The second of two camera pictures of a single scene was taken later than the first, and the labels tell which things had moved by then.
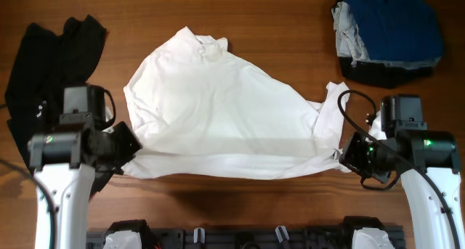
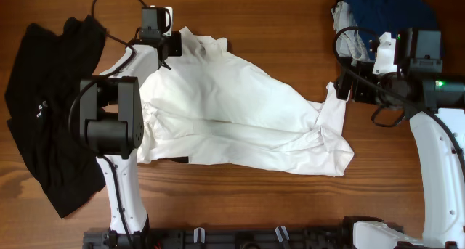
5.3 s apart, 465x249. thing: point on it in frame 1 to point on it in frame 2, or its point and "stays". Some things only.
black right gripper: x=353 y=157 to x=349 y=86
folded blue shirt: x=394 y=23 stays
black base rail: x=138 y=235 stays
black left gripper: x=134 y=145 to x=175 y=49
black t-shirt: x=39 y=67 stays
